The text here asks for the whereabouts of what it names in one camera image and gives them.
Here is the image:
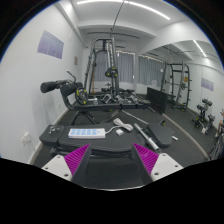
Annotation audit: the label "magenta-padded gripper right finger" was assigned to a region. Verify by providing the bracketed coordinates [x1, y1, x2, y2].
[132, 142, 185, 186]

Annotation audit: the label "metal triangle cable handle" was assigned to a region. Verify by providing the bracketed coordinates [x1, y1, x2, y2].
[100, 93, 114, 105]

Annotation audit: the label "white wall outlet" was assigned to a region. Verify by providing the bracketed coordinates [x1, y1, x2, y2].
[20, 131, 33, 147]

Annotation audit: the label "person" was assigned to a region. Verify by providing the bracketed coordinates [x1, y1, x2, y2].
[214, 107, 224, 140]

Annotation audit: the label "black seat pad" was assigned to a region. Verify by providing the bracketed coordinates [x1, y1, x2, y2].
[146, 122, 175, 150]

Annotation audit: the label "metal key bunch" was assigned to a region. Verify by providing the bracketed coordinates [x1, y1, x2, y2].
[47, 124, 63, 135]

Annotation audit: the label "black power rack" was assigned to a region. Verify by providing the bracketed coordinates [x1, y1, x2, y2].
[160, 61, 193, 113]

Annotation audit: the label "black yellow-marked weight plate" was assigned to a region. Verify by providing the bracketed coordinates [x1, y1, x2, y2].
[74, 86, 89, 106]
[104, 66, 119, 79]

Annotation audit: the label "small purple wall poster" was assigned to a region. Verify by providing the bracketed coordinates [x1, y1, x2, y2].
[200, 77, 215, 93]

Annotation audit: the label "grey window curtain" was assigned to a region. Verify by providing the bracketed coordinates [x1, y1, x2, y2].
[137, 54, 165, 87]
[94, 51, 136, 85]

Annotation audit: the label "long ceiling light strip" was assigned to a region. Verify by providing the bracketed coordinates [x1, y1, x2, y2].
[76, 0, 172, 21]

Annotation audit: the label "black flat padded bench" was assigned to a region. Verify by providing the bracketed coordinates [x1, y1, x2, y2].
[38, 122, 150, 160]

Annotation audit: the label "black bench with leg rollers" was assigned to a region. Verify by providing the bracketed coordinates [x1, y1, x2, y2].
[39, 78, 151, 126]

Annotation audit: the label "grey cable weight machine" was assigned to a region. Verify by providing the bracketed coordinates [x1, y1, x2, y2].
[82, 37, 121, 100]

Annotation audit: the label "black exercise machine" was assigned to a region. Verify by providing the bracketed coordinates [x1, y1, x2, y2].
[191, 97, 216, 135]

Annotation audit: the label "short ceiling light strip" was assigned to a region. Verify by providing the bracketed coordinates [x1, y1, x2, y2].
[192, 38, 209, 59]

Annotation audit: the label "white power strip cable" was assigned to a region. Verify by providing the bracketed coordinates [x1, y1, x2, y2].
[104, 117, 135, 135]

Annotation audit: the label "white power strip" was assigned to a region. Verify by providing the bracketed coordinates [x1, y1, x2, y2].
[67, 127, 107, 140]

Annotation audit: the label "chrome dumbbell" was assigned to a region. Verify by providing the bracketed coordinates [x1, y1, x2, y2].
[113, 94, 125, 104]
[127, 93, 141, 103]

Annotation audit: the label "thin steel bar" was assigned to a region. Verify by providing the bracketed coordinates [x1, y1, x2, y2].
[120, 108, 150, 126]

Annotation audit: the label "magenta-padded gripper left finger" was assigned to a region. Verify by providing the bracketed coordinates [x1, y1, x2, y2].
[41, 143, 93, 186]

